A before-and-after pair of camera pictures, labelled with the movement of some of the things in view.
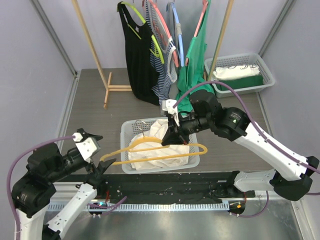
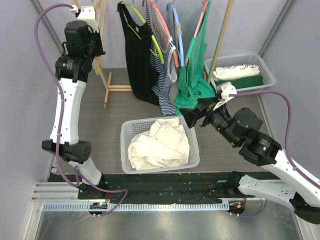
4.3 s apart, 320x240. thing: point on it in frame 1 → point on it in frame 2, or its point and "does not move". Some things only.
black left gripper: (101, 167) → (96, 35)
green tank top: (195, 70) does not move
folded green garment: (240, 83) does not move
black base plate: (169, 187) does not move
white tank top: (157, 131) does not move
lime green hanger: (158, 54) does not move
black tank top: (138, 43) does not move
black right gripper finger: (173, 138) → (208, 101)
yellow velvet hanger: (126, 149) → (101, 5)
